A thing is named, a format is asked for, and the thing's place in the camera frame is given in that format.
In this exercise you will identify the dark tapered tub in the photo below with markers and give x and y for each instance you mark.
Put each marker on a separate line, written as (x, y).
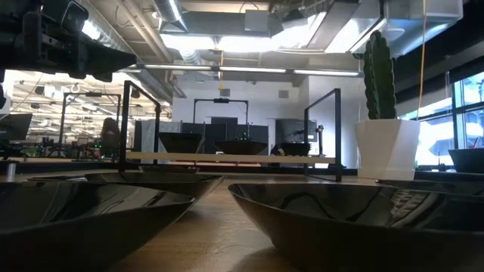
(469, 160)

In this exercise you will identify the wooden shelf black metal frame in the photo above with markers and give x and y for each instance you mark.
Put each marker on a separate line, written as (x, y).
(227, 158)

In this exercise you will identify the green cactus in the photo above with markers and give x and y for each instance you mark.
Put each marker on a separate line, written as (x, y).
(379, 75)

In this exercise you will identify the black window frame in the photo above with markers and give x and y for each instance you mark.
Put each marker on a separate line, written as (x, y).
(455, 128)

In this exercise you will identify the person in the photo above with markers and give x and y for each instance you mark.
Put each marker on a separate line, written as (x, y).
(109, 134)
(276, 150)

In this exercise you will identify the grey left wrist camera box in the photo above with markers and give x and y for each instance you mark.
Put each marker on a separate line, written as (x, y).
(75, 15)

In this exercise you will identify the dark monitor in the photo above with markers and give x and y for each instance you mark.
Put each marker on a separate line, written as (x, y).
(15, 126)

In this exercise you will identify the grey wall vent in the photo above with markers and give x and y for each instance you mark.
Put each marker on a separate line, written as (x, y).
(283, 94)
(225, 92)

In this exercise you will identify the small black square plate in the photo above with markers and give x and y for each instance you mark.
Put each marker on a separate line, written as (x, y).
(295, 152)

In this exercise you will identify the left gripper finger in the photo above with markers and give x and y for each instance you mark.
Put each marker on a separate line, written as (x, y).
(109, 68)
(106, 53)

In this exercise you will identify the dark office partition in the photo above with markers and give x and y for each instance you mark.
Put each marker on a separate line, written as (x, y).
(261, 130)

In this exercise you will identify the bright ceiling light panel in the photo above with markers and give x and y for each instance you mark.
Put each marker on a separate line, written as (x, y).
(227, 43)

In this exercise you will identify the white faceted plant pot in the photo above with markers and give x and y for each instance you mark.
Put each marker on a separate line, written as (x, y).
(385, 151)

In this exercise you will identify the large metal duct box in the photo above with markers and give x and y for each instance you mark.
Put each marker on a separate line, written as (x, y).
(423, 19)

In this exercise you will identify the grey ceiling box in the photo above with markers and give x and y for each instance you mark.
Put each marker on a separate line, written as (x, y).
(257, 20)

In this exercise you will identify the silver corrugated air duct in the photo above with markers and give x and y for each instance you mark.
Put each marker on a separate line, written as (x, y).
(113, 41)

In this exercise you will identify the distant robot arm green light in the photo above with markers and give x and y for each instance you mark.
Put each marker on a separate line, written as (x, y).
(246, 136)

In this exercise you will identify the distant wooden table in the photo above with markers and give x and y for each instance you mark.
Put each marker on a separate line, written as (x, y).
(45, 164)

